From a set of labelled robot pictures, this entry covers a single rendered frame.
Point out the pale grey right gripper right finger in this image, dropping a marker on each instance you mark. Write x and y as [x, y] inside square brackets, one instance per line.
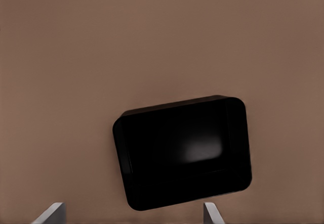
[211, 215]

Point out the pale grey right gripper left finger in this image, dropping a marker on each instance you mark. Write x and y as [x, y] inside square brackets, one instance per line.
[53, 215]

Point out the black storage box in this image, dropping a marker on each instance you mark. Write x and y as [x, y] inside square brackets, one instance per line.
[182, 153]

